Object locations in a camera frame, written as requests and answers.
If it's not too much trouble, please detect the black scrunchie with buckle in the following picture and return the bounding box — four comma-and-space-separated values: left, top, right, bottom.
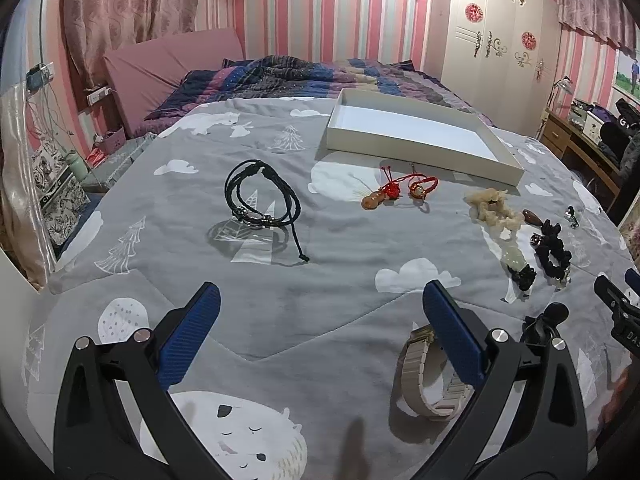
529, 220, 573, 284

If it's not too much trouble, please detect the pale jade pendant black cord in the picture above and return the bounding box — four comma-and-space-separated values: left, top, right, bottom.
501, 246, 539, 294

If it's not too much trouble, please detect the brown amber teardrop pendant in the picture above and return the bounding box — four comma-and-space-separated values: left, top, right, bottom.
522, 209, 544, 228

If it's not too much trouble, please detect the beige band wristwatch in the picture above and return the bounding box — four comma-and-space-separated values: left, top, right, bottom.
400, 324, 474, 422

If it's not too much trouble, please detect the cream fabric scrunchie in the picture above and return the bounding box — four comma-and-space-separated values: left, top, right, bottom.
464, 188, 524, 238

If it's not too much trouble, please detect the black braided cord bracelet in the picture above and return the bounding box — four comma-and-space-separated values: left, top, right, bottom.
223, 158, 312, 265

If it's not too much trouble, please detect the red cord gourd pendant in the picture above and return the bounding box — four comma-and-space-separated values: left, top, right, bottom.
361, 166, 400, 210

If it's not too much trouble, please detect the red cord bead charm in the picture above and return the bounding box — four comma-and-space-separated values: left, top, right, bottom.
400, 172, 439, 200

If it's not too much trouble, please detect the silver charm black tassel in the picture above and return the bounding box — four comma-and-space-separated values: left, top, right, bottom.
564, 206, 579, 229

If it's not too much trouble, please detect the wooden desk with drawers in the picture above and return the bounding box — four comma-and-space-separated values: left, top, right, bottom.
539, 112, 622, 214

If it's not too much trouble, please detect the grey polar bear blanket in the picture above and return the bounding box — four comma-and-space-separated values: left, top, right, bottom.
24, 98, 632, 479

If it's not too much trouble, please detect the silver desk lamp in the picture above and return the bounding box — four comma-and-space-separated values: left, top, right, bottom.
546, 75, 574, 113

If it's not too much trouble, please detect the white shallow tray box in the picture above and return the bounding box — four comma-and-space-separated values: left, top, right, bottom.
326, 89, 524, 186

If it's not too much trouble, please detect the green water bottle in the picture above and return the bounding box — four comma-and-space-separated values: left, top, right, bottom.
65, 151, 89, 182

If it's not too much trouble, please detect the white decorated wardrobe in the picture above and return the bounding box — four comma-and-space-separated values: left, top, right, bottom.
442, 0, 561, 136

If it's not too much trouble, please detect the short pink window valance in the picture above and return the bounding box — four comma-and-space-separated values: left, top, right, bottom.
558, 0, 639, 54

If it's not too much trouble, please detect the pink patterned curtain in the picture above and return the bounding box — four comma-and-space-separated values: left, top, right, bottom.
62, 0, 198, 90

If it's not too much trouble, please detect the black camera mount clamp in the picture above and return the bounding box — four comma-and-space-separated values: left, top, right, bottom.
520, 302, 570, 346

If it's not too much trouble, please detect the wall power strip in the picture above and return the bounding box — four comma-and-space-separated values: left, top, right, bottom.
86, 86, 112, 106

